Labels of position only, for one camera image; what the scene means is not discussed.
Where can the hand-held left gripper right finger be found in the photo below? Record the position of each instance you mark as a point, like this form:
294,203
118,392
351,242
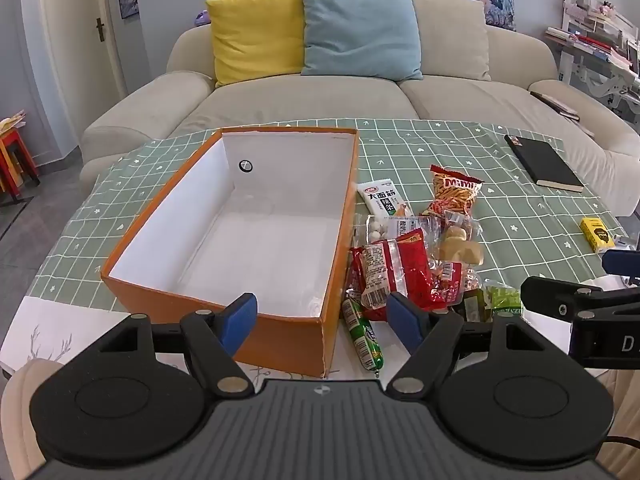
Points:
405,320

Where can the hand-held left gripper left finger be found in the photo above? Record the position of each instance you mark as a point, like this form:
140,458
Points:
240,317

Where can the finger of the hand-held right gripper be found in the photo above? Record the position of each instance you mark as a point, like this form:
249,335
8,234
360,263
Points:
622,262
550,294

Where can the green sausage stick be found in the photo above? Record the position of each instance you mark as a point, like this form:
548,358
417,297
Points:
362,335

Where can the green snack packet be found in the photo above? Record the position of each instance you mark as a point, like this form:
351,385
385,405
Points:
502,300

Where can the small red snack packet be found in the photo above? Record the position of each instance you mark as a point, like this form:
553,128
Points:
450,280

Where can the red snack packet clear window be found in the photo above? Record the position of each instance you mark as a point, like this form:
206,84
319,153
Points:
400,260

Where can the dark olive snack packet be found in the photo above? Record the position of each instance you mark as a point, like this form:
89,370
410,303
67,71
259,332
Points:
472,305

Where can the orange cardboard box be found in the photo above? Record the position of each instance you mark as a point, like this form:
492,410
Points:
275,240

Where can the brown-top clear snack packet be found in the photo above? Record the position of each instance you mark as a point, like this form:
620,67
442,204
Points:
462,250

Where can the clear packet of white balls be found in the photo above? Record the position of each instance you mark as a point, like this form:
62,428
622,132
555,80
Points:
377,232

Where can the small clear candy packet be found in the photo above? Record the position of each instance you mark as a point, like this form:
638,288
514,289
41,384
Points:
457,219

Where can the white snack packet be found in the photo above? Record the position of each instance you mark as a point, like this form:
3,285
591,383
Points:
380,200

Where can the striped orange snack bag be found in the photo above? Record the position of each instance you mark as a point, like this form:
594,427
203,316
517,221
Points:
455,192

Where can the yellow tissue pack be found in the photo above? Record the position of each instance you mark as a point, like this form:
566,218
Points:
597,234

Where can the green checked tablecloth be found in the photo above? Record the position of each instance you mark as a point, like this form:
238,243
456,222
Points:
525,230

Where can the black notebook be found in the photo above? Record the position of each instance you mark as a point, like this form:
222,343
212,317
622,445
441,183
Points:
545,162

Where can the dark book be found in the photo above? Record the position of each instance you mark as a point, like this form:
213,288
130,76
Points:
555,105

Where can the white printed table cover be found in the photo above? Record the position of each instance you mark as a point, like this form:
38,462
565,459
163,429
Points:
60,330

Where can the white rack with books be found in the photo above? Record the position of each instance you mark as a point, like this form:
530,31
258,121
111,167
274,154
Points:
600,45

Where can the beige sofa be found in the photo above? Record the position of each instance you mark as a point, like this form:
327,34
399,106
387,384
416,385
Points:
300,105

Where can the stacked red yellow stools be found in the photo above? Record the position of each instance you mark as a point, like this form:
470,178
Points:
15,155

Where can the beige back cushion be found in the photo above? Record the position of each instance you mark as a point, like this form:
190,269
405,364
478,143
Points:
450,35

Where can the yellow cushion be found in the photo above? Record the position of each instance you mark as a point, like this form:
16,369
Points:
255,35

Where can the blue cushion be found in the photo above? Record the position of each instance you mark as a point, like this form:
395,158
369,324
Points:
360,30

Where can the pile of papers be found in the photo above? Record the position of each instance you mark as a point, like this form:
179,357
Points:
12,122

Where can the purple object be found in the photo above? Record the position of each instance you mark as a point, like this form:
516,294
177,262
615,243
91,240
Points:
202,18

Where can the white door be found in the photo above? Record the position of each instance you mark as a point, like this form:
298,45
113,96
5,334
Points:
75,35

